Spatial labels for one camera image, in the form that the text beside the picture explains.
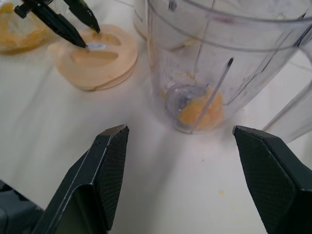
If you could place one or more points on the wavy clear glass bowl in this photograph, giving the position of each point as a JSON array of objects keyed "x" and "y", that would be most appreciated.
[{"x": 7, "y": 50}]

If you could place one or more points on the cream blender lid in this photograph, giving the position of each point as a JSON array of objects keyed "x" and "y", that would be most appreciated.
[{"x": 102, "y": 70}]

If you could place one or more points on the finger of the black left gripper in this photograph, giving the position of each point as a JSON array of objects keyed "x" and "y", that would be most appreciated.
[
  {"x": 56, "y": 23},
  {"x": 85, "y": 13}
]

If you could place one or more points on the clear plastic blender jar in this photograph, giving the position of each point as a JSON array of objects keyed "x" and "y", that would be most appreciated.
[{"x": 243, "y": 73}]

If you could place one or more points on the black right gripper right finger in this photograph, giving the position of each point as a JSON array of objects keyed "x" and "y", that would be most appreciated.
[{"x": 280, "y": 190}]

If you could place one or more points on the orange fruit chunks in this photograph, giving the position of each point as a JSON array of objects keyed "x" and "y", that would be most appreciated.
[{"x": 207, "y": 112}]

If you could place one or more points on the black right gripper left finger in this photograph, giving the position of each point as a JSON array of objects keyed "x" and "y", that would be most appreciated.
[{"x": 85, "y": 190}]

